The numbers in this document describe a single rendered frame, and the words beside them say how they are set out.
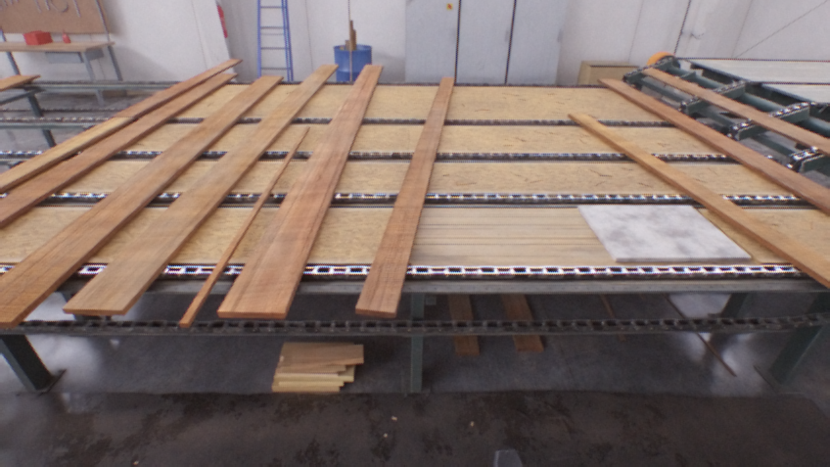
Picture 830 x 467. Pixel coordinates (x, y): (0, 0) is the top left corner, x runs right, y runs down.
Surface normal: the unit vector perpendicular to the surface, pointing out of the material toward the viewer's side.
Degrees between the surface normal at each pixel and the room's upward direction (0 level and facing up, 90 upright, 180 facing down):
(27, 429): 0
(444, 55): 90
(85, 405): 0
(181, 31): 90
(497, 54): 90
